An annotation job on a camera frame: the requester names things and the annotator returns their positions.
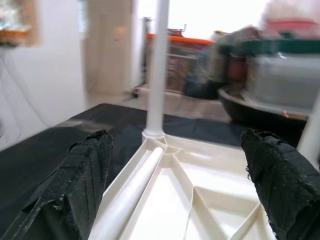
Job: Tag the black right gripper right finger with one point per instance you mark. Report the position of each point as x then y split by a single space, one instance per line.
282 180

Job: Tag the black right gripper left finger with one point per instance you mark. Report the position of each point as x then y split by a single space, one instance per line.
70 180

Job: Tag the white plastic table top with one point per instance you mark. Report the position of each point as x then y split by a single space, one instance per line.
175 200

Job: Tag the black tablecloth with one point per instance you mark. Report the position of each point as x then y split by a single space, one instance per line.
37 150

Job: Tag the black wok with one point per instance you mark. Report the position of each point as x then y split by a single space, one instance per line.
240 107

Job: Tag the clear plastic storage container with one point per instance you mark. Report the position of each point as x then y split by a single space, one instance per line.
285 82

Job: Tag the black glossy bag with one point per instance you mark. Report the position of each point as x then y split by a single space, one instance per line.
207 75

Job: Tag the orange-lid clear storage box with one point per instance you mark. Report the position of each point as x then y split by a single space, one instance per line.
180 65

